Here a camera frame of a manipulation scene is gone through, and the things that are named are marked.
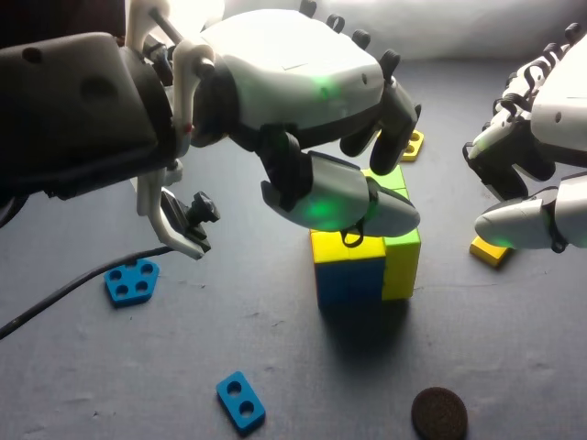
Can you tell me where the grey table cloth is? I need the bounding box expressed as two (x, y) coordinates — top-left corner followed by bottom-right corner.
(0, 57), (587, 440)

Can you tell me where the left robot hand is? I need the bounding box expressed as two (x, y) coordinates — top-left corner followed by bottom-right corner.
(190, 0), (422, 247)

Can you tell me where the yellow rectangular block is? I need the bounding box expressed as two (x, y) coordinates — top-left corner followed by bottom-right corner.
(468, 236), (517, 270)

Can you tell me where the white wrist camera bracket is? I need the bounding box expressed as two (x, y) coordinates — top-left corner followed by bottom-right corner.
(124, 0), (221, 261)

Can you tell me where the Rubik's cube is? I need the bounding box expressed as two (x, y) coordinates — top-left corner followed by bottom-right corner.
(309, 164), (422, 307)

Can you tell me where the chocolate sandwich cookie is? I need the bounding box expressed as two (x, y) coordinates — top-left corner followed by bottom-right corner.
(410, 386), (469, 440)

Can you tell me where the thick black cable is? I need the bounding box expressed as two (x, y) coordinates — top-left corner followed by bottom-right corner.
(0, 246), (173, 340)

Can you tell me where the blue two-hole block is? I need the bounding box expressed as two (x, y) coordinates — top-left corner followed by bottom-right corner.
(215, 370), (267, 435)

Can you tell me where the blue pentagon block with holes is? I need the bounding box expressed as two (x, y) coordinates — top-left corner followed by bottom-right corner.
(103, 258), (161, 308)

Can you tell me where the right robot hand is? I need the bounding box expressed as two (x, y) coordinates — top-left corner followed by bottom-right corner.
(461, 22), (587, 254)

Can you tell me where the yellow pentagon block with holes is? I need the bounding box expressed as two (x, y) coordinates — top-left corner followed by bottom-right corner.
(401, 129), (426, 162)

